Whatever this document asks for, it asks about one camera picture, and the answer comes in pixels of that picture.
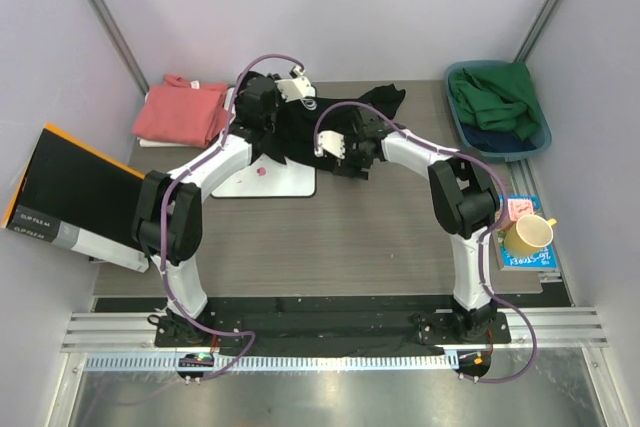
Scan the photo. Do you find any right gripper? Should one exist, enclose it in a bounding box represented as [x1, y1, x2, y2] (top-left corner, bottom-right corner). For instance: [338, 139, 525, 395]
[333, 128, 373, 180]

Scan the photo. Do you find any black t shirt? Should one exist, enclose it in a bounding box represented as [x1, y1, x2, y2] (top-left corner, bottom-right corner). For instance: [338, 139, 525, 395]
[260, 84, 406, 174]

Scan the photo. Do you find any green t shirt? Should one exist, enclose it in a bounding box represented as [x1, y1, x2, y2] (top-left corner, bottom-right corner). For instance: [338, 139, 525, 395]
[448, 62, 542, 141]

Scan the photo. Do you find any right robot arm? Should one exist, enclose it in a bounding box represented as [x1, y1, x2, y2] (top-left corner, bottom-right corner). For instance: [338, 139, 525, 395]
[314, 105, 500, 342]

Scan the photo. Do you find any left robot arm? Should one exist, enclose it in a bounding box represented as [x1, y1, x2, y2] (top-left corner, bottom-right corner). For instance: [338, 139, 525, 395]
[132, 71, 283, 346]

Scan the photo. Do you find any folded pink t shirt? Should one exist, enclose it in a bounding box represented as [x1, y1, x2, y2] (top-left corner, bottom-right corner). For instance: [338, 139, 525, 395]
[131, 74, 228, 148]

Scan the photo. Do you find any white whiteboard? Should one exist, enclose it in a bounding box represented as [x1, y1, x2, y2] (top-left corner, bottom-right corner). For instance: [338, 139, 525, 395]
[209, 87, 316, 199]

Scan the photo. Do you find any navy blue t shirt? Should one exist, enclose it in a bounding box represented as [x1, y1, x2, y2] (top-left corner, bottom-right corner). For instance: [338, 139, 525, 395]
[461, 124, 536, 153]

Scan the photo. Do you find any folded white t shirt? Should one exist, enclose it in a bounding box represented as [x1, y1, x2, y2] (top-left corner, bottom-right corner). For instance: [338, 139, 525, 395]
[138, 138, 190, 148]

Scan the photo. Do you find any blue plastic basket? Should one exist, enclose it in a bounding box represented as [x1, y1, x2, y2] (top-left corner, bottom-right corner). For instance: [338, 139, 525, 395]
[444, 60, 551, 162]

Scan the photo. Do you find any yellow cup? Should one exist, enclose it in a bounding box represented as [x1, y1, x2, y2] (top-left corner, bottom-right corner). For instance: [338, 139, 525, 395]
[503, 214, 557, 257]

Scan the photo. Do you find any black clip file folder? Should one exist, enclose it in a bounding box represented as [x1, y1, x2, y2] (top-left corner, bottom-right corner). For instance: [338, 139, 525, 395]
[1, 124, 149, 273]

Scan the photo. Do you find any blue book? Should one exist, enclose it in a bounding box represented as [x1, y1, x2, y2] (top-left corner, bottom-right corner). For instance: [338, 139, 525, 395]
[492, 195, 558, 272]

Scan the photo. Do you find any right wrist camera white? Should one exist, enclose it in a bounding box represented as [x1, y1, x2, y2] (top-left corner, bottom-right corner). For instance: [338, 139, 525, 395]
[314, 130, 346, 159]

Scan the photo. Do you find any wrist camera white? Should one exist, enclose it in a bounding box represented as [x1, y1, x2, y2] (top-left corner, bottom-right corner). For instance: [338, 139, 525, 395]
[275, 65, 316, 102]
[314, 130, 346, 159]

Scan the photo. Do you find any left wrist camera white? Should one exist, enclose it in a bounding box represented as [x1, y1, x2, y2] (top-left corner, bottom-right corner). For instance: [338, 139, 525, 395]
[275, 65, 316, 102]

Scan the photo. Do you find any left aluminium frame post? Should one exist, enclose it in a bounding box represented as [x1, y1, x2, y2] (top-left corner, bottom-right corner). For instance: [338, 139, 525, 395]
[87, 0, 149, 94]

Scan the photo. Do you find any aluminium frame post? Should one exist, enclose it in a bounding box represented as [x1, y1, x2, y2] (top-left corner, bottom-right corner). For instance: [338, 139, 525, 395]
[514, 0, 596, 63]
[87, 0, 149, 94]

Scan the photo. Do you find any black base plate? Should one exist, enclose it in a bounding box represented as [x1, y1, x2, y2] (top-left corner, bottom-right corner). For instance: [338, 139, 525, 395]
[148, 295, 511, 357]

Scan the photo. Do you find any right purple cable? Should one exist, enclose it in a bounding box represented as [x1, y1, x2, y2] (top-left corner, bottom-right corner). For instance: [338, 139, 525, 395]
[313, 101, 540, 387]

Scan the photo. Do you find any aluminium rail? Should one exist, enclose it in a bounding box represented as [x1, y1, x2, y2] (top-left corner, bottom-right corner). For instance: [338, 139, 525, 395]
[62, 308, 608, 357]

